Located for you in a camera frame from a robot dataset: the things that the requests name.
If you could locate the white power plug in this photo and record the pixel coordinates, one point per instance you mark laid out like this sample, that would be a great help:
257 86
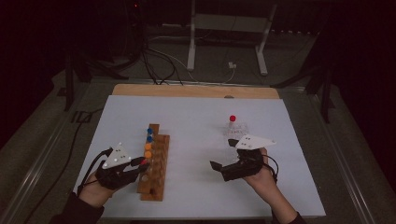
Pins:
232 65

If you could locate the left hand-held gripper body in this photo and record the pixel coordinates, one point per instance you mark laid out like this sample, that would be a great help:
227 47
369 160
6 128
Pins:
113 177

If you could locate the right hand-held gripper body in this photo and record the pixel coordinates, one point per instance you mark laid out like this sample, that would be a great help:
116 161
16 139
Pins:
246 166

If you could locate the white table mat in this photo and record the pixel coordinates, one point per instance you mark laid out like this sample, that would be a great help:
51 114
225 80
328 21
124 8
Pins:
196 149

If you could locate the clear acrylic test tube rack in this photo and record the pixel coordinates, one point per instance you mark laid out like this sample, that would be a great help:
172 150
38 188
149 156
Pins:
239 129

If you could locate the red cap test tube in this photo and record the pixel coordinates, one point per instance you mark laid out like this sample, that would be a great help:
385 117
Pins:
144 161
232 118

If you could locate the orange cap test tube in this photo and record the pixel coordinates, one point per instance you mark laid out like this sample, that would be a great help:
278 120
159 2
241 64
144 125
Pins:
148 146
148 154

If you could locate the white metal stand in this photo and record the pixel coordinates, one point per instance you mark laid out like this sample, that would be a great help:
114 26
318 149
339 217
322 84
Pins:
230 23

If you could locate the wooden test tube rack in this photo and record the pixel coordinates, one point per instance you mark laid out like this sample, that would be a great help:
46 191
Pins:
157 183

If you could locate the person's right hand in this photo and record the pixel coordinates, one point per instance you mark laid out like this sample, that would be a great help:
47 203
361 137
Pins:
263 182

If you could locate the black metal stand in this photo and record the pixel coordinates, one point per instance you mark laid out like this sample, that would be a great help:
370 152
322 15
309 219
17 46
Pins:
325 93
69 81

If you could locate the person's left hand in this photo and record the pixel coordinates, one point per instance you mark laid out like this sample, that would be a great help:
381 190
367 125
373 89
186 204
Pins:
93 193

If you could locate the blue cap test tube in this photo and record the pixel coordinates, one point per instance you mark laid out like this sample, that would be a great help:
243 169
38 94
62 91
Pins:
150 130
149 138

